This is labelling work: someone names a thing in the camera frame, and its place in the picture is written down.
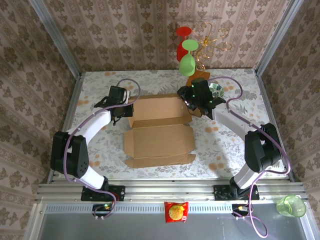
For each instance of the brown cardboard paper box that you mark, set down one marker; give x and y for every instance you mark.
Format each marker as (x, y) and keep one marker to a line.
(160, 140)

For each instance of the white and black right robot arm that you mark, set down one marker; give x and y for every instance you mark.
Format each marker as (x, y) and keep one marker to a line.
(232, 117)

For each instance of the leaf pattern bowl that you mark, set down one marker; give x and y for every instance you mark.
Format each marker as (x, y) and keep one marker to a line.
(217, 90)

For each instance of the brown wooden rack base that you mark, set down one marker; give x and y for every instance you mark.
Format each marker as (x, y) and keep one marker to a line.
(200, 75)

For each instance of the green plastic wine glass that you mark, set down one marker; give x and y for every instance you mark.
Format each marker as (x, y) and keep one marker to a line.
(187, 65)

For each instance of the red plastic wine glass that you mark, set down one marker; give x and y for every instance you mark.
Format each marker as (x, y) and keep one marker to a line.
(180, 50)

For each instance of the small left controller board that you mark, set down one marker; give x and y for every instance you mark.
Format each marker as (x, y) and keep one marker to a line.
(103, 207)

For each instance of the small controller board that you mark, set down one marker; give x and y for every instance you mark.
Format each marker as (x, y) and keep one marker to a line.
(240, 208)
(103, 207)

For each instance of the red snack packet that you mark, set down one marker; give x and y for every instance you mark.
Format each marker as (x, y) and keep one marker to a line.
(176, 212)

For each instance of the small right controller board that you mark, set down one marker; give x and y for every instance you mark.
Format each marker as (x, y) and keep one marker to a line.
(240, 208)

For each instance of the green transparent plastic cup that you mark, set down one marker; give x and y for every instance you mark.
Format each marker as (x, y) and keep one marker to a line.
(291, 206)

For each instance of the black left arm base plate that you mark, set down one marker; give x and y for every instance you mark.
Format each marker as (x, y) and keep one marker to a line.
(120, 193)

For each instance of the aluminium frame post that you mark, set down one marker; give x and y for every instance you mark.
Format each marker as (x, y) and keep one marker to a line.
(55, 32)
(277, 37)

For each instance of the aluminium mounting rail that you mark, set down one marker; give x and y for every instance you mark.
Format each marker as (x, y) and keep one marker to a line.
(170, 191)

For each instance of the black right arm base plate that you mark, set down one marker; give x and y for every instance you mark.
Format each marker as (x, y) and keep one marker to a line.
(255, 192)

